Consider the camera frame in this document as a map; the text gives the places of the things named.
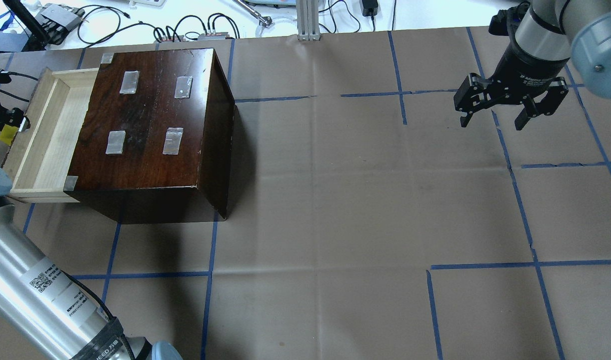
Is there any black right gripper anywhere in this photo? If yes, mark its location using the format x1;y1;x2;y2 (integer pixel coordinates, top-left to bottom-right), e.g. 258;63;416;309
453;48;570;131

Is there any light wooden drawer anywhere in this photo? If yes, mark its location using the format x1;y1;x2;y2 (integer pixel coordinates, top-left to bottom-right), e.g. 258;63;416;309
3;68;98;203

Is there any yellow block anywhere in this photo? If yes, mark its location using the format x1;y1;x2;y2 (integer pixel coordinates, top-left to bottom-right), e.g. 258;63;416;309
0;124;19;146

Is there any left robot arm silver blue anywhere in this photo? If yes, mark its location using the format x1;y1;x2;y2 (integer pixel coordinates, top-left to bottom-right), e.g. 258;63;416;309
0;166;181;360

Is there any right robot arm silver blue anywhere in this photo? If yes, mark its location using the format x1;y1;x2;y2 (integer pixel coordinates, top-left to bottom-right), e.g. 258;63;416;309
453;0;611;130

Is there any dark wooden drawer cabinet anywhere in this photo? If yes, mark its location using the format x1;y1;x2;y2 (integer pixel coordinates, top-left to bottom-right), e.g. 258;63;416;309
63;48;236;224

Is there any black power adapter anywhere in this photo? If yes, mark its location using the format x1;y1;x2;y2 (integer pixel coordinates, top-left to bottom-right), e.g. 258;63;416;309
360;0;379;18

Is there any brown paper table mat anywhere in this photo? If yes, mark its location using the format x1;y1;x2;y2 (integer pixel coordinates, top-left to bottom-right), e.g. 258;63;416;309
13;27;611;360

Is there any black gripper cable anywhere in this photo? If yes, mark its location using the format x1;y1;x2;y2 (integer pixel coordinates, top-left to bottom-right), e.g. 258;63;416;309
0;71;40;103

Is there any aluminium frame post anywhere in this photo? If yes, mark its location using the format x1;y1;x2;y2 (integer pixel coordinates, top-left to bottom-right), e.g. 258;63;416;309
295;0;321;41

